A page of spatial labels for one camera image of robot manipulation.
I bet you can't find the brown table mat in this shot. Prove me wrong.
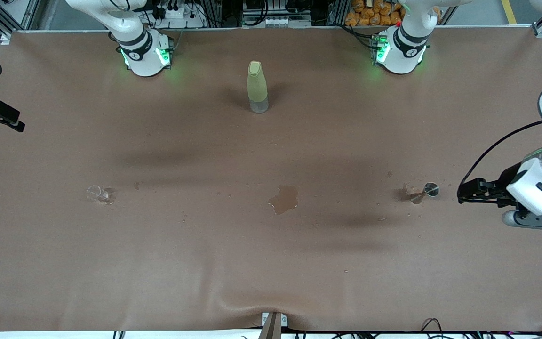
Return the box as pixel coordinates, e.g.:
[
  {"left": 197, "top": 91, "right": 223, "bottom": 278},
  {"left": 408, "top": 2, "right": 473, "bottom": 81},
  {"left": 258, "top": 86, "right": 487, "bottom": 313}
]
[{"left": 0, "top": 26, "right": 542, "bottom": 332}]

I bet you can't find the white power strip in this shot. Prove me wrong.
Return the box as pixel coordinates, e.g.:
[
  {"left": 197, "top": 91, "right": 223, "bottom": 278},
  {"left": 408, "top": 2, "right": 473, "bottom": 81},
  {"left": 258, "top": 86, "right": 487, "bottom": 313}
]
[{"left": 151, "top": 0, "right": 206, "bottom": 30}]

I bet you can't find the yellow-green frosted bottle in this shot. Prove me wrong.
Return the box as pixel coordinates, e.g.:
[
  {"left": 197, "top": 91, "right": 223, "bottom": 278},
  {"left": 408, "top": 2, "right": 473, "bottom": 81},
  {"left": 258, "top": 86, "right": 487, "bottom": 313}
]
[{"left": 247, "top": 60, "right": 270, "bottom": 114}]

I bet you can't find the brown post with white bracket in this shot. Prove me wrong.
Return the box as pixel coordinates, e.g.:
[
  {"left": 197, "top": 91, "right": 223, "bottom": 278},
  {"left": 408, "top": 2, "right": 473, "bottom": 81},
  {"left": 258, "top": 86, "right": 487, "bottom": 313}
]
[{"left": 258, "top": 312, "right": 289, "bottom": 339}]

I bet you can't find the white ported device box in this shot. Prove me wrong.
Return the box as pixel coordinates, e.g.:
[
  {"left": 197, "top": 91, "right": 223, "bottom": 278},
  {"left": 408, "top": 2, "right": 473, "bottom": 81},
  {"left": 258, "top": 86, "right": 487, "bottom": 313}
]
[{"left": 242, "top": 14, "right": 312, "bottom": 28}]

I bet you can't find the orange snack bag pile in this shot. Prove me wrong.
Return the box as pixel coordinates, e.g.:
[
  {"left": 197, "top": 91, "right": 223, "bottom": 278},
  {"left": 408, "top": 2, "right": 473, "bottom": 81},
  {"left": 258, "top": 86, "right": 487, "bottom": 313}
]
[{"left": 345, "top": 0, "right": 406, "bottom": 27}]

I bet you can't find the spilled liquid puddle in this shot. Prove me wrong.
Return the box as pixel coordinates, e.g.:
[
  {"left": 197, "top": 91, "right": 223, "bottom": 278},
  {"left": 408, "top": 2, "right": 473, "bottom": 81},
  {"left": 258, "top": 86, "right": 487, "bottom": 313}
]
[{"left": 268, "top": 185, "right": 299, "bottom": 215}]

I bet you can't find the clear glass beaker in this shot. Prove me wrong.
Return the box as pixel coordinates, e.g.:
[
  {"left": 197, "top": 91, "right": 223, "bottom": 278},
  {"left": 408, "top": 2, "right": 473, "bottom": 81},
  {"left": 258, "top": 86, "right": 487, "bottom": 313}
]
[{"left": 86, "top": 185, "right": 116, "bottom": 206}]

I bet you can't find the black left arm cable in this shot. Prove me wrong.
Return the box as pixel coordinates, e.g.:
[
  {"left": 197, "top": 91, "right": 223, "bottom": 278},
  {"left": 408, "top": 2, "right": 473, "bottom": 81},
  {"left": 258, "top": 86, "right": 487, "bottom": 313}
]
[{"left": 458, "top": 120, "right": 542, "bottom": 189}]

